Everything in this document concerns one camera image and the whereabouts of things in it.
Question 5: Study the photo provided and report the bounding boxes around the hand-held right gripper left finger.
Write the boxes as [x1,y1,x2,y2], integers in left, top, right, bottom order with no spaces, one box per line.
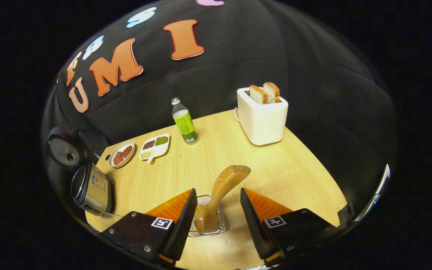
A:
[102,188,198,265]

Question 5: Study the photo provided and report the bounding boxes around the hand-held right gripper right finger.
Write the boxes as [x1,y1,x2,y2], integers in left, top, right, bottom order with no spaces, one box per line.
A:
[240,187,338,265]

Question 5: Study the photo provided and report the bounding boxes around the metal wire chopstick holder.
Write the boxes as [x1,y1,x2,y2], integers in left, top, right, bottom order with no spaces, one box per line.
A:
[188,194,228,237]

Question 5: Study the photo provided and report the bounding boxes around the wooden spoon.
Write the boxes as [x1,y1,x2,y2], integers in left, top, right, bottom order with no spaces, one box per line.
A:
[193,165,251,233]

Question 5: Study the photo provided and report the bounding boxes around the dark grey rice cooker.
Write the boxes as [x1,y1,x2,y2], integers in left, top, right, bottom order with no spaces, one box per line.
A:
[47,127,114,216]

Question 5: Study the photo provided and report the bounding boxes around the white divided dish with beans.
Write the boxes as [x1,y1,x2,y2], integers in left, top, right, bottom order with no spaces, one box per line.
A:
[139,133,170,164]

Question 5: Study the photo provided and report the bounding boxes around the round plate with red meat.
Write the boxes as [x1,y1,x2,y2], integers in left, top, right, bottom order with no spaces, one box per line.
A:
[108,141,135,168]

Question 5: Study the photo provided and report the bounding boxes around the green label plastic bottle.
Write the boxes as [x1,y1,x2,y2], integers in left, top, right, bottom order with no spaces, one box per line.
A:
[171,97,199,144]

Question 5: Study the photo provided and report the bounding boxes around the white toaster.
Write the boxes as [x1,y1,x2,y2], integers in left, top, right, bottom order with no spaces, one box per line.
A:
[236,87,289,146]

